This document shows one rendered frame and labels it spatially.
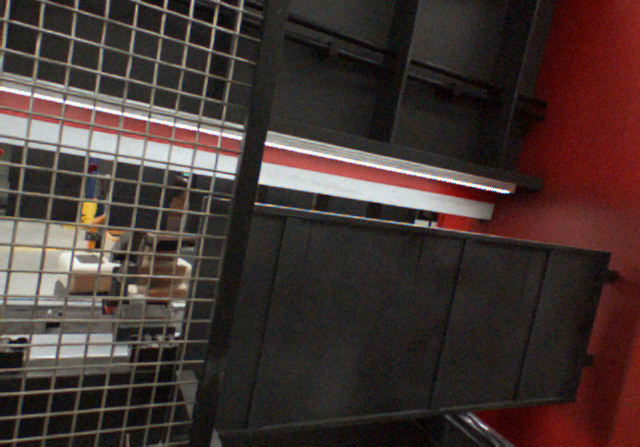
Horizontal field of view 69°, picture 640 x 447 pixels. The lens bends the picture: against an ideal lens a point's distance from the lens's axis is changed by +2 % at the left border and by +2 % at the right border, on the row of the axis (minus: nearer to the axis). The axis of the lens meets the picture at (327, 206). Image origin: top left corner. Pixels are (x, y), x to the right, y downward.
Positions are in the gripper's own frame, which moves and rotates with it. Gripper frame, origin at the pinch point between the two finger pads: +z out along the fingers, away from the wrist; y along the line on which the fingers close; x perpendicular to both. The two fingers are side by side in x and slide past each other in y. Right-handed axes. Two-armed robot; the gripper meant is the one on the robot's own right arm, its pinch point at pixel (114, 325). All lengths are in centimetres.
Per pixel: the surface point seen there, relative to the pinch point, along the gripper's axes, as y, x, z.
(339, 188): 54, 52, -49
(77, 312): 39.8, -13.8, -9.6
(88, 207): -493, 16, -73
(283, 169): 54, 32, -52
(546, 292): 98, 89, -23
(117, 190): 49, -10, -40
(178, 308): 41.4, 10.1, -10.8
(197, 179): 51, 9, -46
